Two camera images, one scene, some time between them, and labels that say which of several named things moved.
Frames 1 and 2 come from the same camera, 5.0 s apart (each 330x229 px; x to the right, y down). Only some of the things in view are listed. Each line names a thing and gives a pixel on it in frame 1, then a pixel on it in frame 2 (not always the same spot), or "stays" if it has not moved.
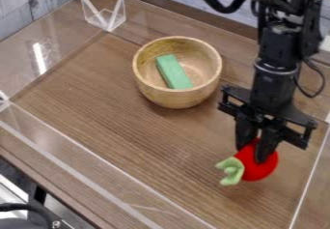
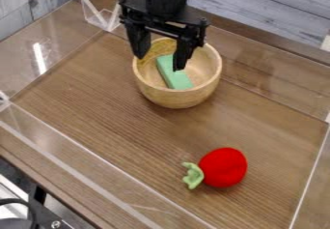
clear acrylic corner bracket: (105, 18) stays
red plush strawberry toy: (243, 166) -> (222, 167)
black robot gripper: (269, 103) -> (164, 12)
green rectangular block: (174, 71) stays
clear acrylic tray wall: (84, 177) stays
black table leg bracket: (37, 219) stays
